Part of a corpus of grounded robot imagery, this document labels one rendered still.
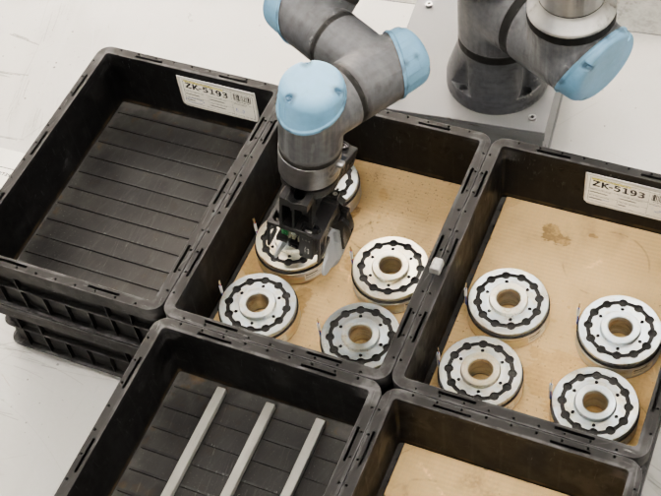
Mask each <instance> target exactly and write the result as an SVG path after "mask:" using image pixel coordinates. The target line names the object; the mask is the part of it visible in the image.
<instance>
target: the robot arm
mask: <svg viewBox="0 0 661 496"><path fill-rule="evenodd" d="M359 1H360V0H264V4H263V13H264V18H265V20H266V22H267V24H268V25H269V26H270V27H271V28H272V29H273V30H274V31H276V32H277V33H278V34H279V36H280V37H281V39H282V40H283V41H284V42H285V43H287V44H289V45H291V46H293V47H294V48H295V49H296V50H298V51H299V52H300V53H301V54H303V55H304V56H305V57H306V58H307V59H309V60H310V61H311V62H299V63H297V64H294V65H293V66H291V67H290V68H289V69H287V70H286V71H285V72H284V74H283V75H282V77H281V79H280V81H279V85H278V93H277V100H276V106H275V110H276V116H277V130H278V143H277V162H278V171H279V173H280V180H281V183H282V185H283V187H284V188H283V190H282V192H281V194H280V195H279V199H278V201H277V203H276V205H275V207H274V208H273V210H272V212H271V214H270V216H269V218H268V220H267V232H268V245H269V246H270V244H271V243H272V241H273V239H274V237H275V235H276V240H279V241H280V242H279V244H278V246H277V248H276V250H275V253H274V257H275V258H277V256H278V255H279V254H280V252H281V251H282V249H283V248H284V247H285V245H288V246H289V247H292V248H294V249H296V250H299V255H300V256H301V257H305V258H307V259H310V260H313V258H314V256H315V254H316V252H317V263H318V264H320V262H321V260H322V258H323V256H324V254H325V252H326V254H325V258H324V261H323V265H322V275H323V276H325V275H326V274H327V273H328V272H329V271H330V269H331V268H333V267H334V266H335V265H337V264H338V262H339V261H340V259H341V257H342V255H343V252H344V250H345V248H346V245H347V243H348V241H349V239H350V236H351V234H352V231H353V229H354V221H353V218H352V215H351V214H350V208H348V207H346V206H345V204H344V203H345V201H346V200H345V199H344V198H343V197H342V195H341V194H340V191H337V190H334V188H335V187H336V186H337V184H338V181H339V180H340V179H341V178H342V177H343V176H344V175H345V174H346V172H347V171H348V170H349V169H350V168H351V167H352V166H353V164H354V161H355V158H356V154H357V151H358V149H357V148H356V147H353V146H350V145H349V144H348V143H346V142H344V141H343V135H344V134H345V133H347V132H348V131H350V130H352V129H353V128H355V127H357V126H358V125H360V124H361V123H363V122H364V121H366V120H368V119H369V118H371V117H372V116H374V115H376V114H377V113H379V112H381V111H382V110H384V109H385V108H387V107H389V106H390V105H392V104H393V103H395V102H397V101H398V100H400V99H405V98H406V96H407V95H408V94H409V93H411V92H412V91H414V90H415V89H417V88H418V87H420V86H421V85H423V84H424V83H425V82H426V81H427V79H428V77H429V75H430V70H431V69H430V59H429V55H428V52H427V50H426V48H425V46H424V44H423V43H422V41H421V40H420V38H419V37H418V36H417V35H416V34H415V33H414V32H413V31H411V30H409V29H407V28H401V27H396V28H393V29H391V30H386V31H384V32H383V34H378V33H377V32H376V31H374V30H373V29H372V28H370V27H369V26H368V25H366V24H365V23H364V22H362V21H361V20H360V19H359V18H357V17H356V16H355V15H354V14H352V12H353V10H354V9H355V7H356V5H357V4H358V2H359ZM632 47H633V36H632V34H631V33H630V32H629V31H628V28H626V27H622V26H620V25H619V24H618V23H617V0H457V42H456V44H455V46H454V48H453V51H452V53H451V57H450V59H449V62H448V66H447V83H448V88H449V91H450V93H451V95H452V96H453V98H454V99H455V100H456V101H457V102H459V103H460V104H461V105H463V106H464V107H466V108H468V109H470V110H472V111H475V112H478V113H482V114H488V115H506V114H512V113H516V112H519V111H521V110H523V109H525V108H527V107H529V106H531V105H532V104H534V103H535V102H536V101H537V100H538V99H539V98H540V97H541V96H542V94H543V93H544V91H545V90H546V88H547V84H548V85H549V86H551V87H552V88H554V91H555V92H556V93H561V94H563V95H565V96H566V97H568V98H569V99H571V100H586V99H589V98H591V97H593V96H595V95H596V94H598V93H600V92H601V91H602V90H603V89H604V88H606V87H607V86H608V85H609V84H610V83H611V82H612V81H613V80H614V78H615V77H616V76H617V75H618V74H619V72H620V71H621V70H622V68H623V67H624V65H625V64H626V62H627V61H628V59H629V57H630V55H631V51H632ZM276 218H277V221H276ZM271 225H273V230H272V232H271V233H270V226H271ZM278 227H279V231H278V232H277V228H278ZM276 233H277V234H276Z"/></svg>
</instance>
